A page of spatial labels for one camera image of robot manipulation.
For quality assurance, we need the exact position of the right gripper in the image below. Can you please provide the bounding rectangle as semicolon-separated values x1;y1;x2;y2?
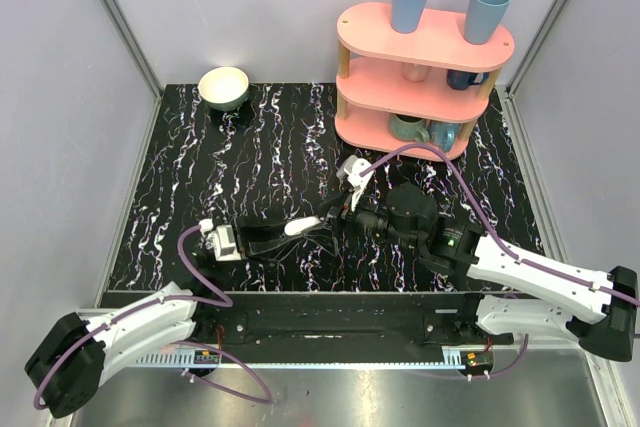
302;182;421;255

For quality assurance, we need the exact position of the white earbud charging case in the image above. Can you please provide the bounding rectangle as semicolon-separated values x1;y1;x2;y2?
284;216;322;237

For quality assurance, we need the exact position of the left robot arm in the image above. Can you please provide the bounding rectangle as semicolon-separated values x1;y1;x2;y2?
25;219;273;419

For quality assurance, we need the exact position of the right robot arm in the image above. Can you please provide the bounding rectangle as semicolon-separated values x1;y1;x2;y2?
319;183;637;362

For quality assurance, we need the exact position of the black marble mat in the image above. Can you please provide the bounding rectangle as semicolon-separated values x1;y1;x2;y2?
107;83;543;292

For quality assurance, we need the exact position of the teal glazed mug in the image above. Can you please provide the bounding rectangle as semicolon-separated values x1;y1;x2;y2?
389;114;430;143

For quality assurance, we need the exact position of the light blue butterfly mug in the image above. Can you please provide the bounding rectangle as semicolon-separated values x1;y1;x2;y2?
428;121;458;152

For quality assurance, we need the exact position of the pink three-tier shelf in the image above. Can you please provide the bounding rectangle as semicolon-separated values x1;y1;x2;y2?
335;2;515;159

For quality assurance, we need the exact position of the green white bowl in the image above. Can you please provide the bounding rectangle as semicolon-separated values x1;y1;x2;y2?
198;67;250;112

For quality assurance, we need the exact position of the pink mug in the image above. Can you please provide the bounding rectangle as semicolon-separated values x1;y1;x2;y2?
402;63;430;82

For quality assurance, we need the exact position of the dark blue mug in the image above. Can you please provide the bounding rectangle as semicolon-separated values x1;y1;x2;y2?
446;70;489;91

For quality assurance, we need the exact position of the right blue tumbler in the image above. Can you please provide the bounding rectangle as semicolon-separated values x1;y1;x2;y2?
463;0;511;45

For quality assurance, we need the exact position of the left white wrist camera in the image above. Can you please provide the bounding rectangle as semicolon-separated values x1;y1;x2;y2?
198;219;245;262

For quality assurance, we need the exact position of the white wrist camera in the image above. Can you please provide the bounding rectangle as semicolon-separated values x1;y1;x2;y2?
337;155;373;212
198;219;245;262

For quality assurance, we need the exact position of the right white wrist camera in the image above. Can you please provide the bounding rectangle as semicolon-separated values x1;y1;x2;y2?
337;155;373;212

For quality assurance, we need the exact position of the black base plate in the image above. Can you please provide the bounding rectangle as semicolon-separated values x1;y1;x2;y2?
158;290;515;346

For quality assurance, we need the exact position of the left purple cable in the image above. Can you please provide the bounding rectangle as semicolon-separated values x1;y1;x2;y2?
32;225;275;411

